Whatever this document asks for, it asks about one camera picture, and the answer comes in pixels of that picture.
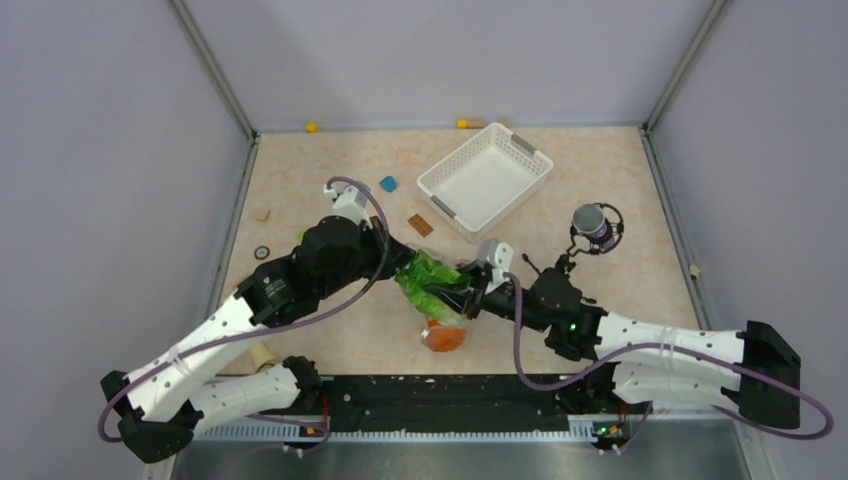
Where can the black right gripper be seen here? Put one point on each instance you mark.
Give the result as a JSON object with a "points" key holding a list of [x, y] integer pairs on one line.
{"points": [[470, 296]]}

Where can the clear zip top bag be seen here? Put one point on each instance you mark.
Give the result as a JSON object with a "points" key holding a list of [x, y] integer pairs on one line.
{"points": [[445, 330]]}

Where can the orange mini pumpkin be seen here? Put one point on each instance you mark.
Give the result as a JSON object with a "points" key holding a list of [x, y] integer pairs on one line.
{"points": [[441, 338]]}

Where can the green lettuce leaf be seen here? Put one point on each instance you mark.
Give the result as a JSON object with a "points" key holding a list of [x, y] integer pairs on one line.
{"points": [[425, 270]]}

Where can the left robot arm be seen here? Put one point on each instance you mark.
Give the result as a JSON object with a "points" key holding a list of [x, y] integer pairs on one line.
{"points": [[158, 409]]}

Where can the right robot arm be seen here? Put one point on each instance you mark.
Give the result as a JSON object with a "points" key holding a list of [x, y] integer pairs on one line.
{"points": [[750, 372]]}

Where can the brown lego brick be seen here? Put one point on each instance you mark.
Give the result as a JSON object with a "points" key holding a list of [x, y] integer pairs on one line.
{"points": [[420, 225]]}

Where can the white perforated plastic basket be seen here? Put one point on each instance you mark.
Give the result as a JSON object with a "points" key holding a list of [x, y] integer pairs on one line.
{"points": [[484, 180]]}

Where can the blue block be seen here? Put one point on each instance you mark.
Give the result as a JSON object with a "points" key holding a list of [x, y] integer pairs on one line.
{"points": [[388, 184]]}

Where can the microphone on black tripod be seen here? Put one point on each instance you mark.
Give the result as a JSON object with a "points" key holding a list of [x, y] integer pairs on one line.
{"points": [[596, 229]]}

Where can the yellow and wood peg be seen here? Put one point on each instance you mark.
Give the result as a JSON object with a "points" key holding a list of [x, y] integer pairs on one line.
{"points": [[470, 123]]}

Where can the cream cylinder block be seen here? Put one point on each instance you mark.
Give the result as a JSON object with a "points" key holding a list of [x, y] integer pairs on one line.
{"points": [[262, 357]]}

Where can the small wooden cube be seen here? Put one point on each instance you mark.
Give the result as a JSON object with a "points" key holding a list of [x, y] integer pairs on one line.
{"points": [[262, 215]]}

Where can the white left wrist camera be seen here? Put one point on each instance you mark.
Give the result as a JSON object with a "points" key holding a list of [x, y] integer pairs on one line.
{"points": [[349, 203]]}

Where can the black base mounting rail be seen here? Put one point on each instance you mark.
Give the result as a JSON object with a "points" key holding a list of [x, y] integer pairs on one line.
{"points": [[447, 404]]}

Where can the small black ring wheel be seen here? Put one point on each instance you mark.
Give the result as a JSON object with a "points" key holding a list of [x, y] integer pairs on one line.
{"points": [[262, 252]]}

